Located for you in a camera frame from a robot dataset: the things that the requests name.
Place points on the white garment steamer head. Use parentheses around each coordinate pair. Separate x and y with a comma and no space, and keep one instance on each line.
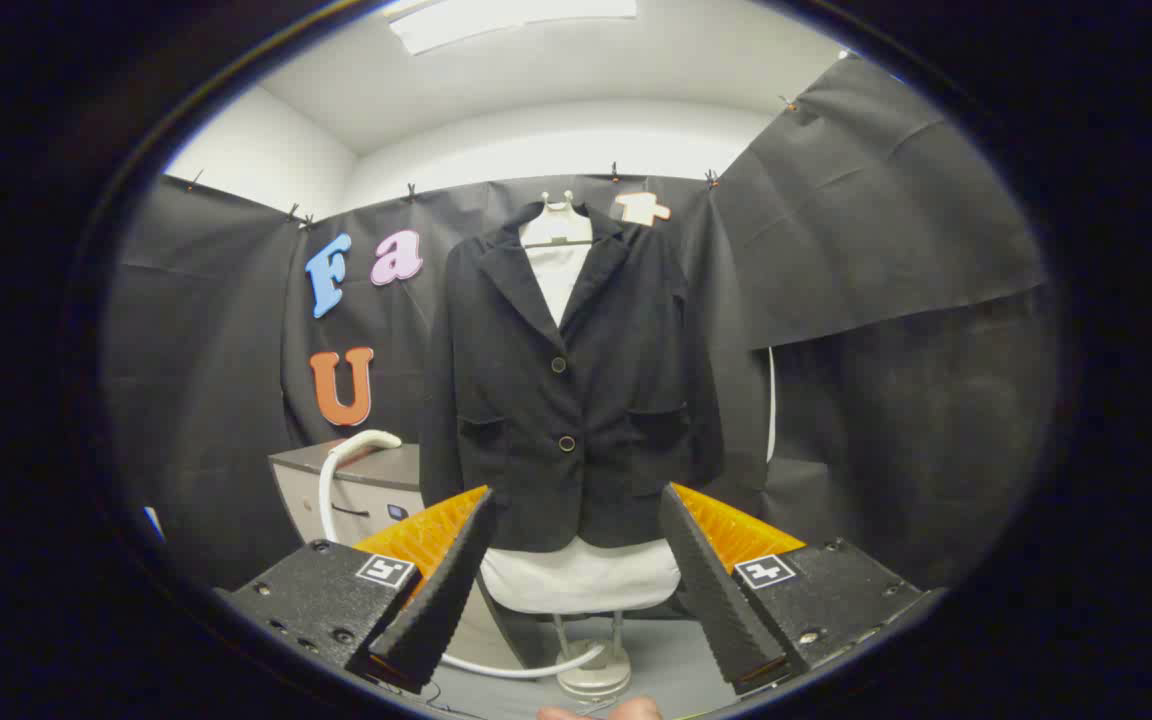
(361,441)

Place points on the grey white cabinet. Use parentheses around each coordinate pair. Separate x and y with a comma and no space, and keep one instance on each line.
(386,470)

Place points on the ceiling light panel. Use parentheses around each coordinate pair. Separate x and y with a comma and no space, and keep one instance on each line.
(506,18)

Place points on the black suit jacket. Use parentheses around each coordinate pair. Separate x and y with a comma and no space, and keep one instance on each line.
(536,440)

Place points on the row of black cloth clips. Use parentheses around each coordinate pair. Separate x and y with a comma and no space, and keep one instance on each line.
(411,190)

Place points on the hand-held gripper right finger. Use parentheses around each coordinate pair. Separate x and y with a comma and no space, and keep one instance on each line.
(711,590)

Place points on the white mannequin stand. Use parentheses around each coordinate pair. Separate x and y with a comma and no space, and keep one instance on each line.
(594,680)

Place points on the white mannequin torso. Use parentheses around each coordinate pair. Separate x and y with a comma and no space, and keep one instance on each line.
(576,580)

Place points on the black backdrop cloth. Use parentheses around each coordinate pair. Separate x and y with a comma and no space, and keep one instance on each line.
(886,300)

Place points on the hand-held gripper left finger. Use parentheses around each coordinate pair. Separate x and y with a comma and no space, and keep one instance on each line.
(441,590)

